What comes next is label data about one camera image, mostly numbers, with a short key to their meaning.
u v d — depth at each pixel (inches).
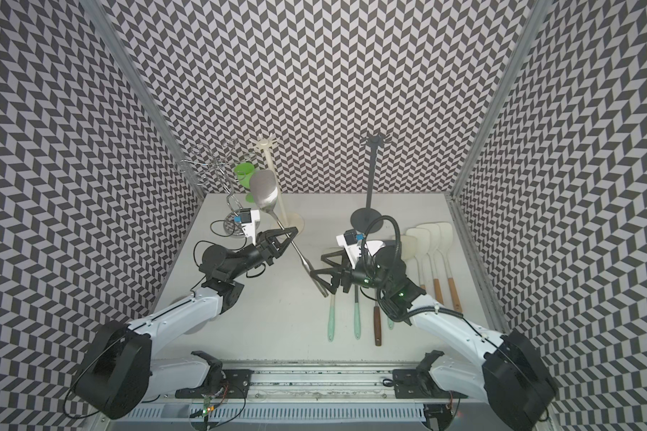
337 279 24.0
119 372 15.7
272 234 24.8
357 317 32.9
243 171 43.6
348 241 24.6
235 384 27.9
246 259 25.1
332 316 33.0
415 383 25.3
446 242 39.0
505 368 15.5
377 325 31.9
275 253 25.7
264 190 24.8
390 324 32.5
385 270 22.6
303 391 27.9
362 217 43.6
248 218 24.8
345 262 24.9
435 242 39.2
